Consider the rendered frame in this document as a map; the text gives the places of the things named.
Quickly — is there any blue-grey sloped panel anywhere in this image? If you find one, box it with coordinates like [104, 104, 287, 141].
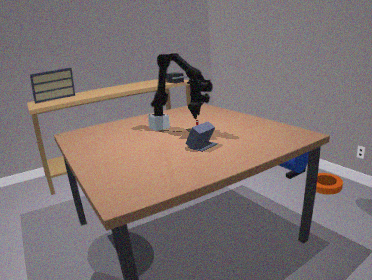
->
[185, 121, 218, 152]

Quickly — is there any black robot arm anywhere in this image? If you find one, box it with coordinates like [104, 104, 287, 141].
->
[150, 53, 213, 116]

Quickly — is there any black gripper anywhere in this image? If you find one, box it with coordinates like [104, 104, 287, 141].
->
[188, 92, 203, 119]

